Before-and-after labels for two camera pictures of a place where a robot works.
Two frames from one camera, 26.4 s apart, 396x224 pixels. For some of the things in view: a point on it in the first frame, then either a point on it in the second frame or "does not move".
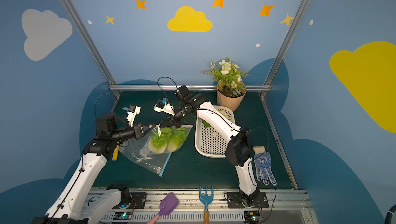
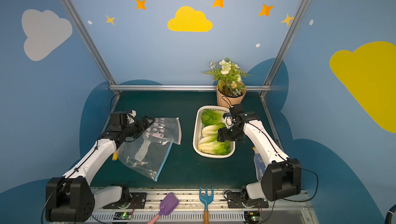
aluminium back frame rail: (173, 87) does not move
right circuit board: (252, 217) does not move
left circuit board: (122, 216) does not move
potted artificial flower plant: (230, 89) does not move
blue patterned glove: (262, 161) does not move
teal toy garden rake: (206, 199) does not move
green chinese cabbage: (157, 145) → (212, 130)
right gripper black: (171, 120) → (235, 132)
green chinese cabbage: (177, 138) → (210, 144)
